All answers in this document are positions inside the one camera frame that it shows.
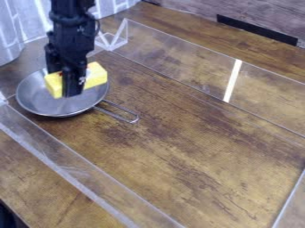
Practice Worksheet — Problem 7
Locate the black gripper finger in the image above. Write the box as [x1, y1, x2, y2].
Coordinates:
[61, 61, 87, 97]
[45, 49, 61, 73]

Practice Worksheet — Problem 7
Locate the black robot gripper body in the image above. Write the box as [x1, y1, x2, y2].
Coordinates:
[44, 0, 96, 63]

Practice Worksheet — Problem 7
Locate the yellow butter block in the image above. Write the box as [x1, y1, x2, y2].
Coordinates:
[44, 61, 107, 99]

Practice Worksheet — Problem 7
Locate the silver frying pan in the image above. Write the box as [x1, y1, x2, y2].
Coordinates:
[16, 68, 139, 124]

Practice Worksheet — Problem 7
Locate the white sheer curtain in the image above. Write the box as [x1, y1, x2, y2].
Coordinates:
[0, 0, 141, 67]

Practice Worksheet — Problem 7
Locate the black strip on table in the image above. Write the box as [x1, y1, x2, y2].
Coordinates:
[216, 14, 298, 46]

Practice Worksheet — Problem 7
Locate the clear acrylic corner bracket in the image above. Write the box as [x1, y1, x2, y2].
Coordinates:
[95, 19, 128, 51]

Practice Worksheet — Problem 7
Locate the clear acrylic front wall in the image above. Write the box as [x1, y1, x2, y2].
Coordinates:
[0, 96, 184, 228]

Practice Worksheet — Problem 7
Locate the clear acrylic wall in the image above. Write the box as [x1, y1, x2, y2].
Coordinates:
[99, 18, 305, 139]
[0, 96, 184, 228]

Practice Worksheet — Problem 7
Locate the clear acrylic back wall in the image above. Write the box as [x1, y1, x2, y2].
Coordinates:
[99, 18, 305, 139]

